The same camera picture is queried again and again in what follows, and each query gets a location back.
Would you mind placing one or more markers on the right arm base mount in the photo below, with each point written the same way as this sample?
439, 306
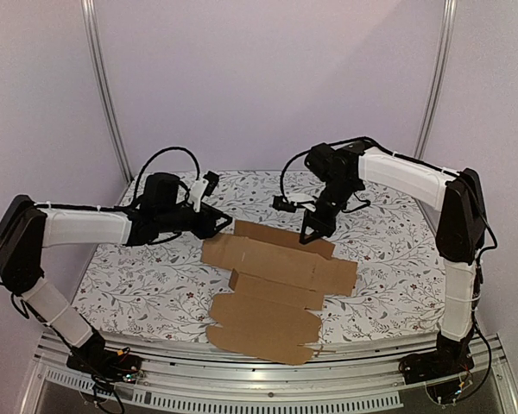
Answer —
422, 367

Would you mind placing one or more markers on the aluminium front rail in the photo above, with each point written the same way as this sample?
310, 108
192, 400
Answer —
355, 377

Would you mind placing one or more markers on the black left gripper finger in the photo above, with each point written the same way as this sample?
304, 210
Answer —
208, 231
221, 220

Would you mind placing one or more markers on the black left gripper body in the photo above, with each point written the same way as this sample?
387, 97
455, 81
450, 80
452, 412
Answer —
169, 219

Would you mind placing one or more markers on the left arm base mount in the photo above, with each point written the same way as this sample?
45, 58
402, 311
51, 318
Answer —
93, 358

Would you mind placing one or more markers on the left robot arm white sleeve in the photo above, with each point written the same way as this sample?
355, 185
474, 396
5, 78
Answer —
28, 227

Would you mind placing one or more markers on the brown cardboard box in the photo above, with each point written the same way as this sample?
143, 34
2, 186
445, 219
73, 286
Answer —
277, 288

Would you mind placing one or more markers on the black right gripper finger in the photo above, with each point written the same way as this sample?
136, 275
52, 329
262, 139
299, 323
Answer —
307, 233
322, 233

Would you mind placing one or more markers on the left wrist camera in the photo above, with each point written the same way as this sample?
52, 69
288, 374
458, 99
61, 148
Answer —
201, 188

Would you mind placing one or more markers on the right aluminium frame post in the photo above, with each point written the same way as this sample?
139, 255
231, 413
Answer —
442, 55

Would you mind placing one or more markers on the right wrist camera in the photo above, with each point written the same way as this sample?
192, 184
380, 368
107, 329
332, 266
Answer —
281, 204

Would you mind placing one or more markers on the robot arm white sleeve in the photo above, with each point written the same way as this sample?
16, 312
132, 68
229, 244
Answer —
28, 227
456, 195

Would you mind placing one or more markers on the aluminium frame post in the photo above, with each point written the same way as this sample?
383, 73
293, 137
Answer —
90, 21
442, 55

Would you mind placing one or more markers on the left aluminium frame post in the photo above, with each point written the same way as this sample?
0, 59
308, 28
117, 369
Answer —
90, 21

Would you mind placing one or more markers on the right robot arm white sleeve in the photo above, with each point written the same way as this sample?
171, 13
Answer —
456, 195

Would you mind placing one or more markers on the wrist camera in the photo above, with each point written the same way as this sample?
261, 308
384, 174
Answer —
281, 204
201, 188

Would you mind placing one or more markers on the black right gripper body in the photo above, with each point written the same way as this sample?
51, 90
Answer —
313, 216

